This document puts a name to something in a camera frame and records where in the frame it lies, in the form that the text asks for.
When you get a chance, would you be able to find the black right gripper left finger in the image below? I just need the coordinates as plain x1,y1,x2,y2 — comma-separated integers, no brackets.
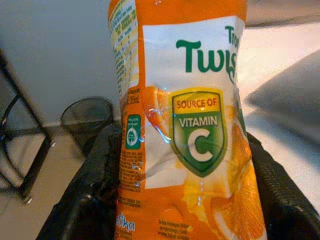
35,123,125,240

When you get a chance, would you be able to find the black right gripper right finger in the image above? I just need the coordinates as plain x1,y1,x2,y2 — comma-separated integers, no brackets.
246,131,320,240

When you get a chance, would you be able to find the orange juice bottle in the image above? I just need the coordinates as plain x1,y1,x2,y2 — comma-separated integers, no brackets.
107,0,266,240

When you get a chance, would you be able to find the black mesh waste bin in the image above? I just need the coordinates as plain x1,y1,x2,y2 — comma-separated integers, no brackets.
60,96,116,158

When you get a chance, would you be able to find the black metal frame table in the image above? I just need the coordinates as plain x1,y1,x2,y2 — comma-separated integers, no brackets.
0,48,56,205

